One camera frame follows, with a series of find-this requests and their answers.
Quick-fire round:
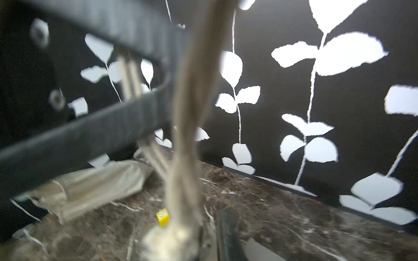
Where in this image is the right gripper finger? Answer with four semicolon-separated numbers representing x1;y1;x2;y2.
216;207;248;261

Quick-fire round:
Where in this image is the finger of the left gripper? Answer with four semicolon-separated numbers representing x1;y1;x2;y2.
26;1;186;62
1;75;175;199

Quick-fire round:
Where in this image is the cream cloth bag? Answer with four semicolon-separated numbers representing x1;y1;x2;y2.
140;223;201;261
10;147;168;225

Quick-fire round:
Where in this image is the beige bag drawstring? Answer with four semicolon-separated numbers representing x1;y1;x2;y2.
165;1;238;228

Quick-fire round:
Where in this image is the yellow die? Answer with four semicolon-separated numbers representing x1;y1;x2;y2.
156;208;170;227

